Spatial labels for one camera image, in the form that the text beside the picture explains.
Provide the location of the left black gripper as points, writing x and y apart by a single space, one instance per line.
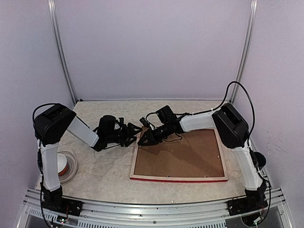
132 132

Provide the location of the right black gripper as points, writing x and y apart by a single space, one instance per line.
150 137

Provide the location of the brown backing board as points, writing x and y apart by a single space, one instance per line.
178 156

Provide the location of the red wooden picture frame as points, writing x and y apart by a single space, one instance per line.
178 179

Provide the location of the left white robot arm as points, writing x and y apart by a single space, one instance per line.
50 126

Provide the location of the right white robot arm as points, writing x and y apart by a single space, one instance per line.
234 134

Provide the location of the white red bowl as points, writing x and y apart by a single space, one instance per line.
61 164

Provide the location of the dark green mug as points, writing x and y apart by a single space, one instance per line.
260 159

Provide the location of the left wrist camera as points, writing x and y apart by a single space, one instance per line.
109 124

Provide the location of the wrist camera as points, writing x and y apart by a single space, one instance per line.
109 124
165 115

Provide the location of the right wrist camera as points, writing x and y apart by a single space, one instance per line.
165 115

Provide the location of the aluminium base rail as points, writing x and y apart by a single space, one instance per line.
208 214

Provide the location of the left aluminium post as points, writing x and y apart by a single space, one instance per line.
60 50

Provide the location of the aluminium post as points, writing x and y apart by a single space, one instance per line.
60 50
248 37

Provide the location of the right aluminium post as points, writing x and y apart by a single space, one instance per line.
248 37

